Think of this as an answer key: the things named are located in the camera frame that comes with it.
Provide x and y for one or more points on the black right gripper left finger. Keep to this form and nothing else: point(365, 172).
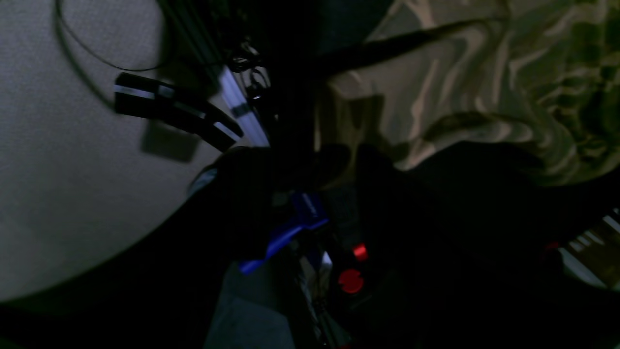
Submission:
point(161, 293)

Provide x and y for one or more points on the red clamp far right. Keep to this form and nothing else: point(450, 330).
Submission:
point(351, 279)

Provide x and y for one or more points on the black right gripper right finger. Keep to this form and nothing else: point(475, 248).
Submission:
point(469, 239)

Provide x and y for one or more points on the aluminium frame rail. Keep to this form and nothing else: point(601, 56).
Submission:
point(243, 113)

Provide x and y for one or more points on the camouflage t-shirt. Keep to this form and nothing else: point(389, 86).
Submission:
point(540, 75)

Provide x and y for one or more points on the blue clamp far right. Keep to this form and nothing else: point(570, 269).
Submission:
point(309, 215)

